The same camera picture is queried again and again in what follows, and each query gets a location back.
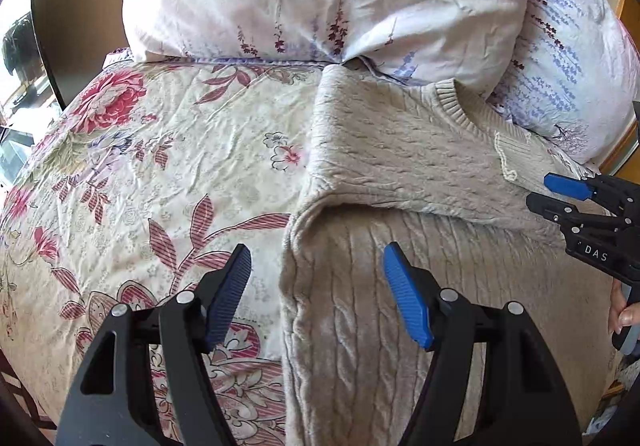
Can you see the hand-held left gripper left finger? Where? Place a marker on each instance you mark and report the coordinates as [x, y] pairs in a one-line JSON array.
[[230, 296]]

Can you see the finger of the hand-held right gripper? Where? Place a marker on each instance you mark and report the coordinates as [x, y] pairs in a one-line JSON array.
[[565, 186], [550, 208]]

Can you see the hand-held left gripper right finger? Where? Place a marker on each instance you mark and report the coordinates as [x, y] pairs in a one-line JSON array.
[[405, 296]]

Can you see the person's right hand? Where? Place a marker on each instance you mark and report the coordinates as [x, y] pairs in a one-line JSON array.
[[627, 316]]

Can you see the pillow with blue lavender print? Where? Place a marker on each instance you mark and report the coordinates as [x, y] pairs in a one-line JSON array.
[[575, 50]]

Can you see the floral bed sheet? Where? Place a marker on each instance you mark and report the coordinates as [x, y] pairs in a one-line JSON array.
[[150, 150]]

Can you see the window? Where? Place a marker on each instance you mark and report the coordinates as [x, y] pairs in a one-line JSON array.
[[20, 75]]

